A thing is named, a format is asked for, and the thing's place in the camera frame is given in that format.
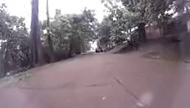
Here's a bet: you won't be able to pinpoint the dark vehicle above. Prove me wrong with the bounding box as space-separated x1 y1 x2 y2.
94 45 104 54

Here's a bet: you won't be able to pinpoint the reddish brown asphalt road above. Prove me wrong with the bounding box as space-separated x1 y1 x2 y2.
0 40 190 108

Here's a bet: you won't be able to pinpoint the thin tree trunk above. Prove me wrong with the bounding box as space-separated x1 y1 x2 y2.
43 0 57 63

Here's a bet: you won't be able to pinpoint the trees with green foliage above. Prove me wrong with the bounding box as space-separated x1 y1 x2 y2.
94 0 190 54

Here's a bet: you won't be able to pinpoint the tall tree trunk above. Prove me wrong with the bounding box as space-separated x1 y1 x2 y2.
25 0 47 67

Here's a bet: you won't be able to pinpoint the wood of green trees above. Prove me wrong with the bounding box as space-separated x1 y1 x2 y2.
0 0 104 81

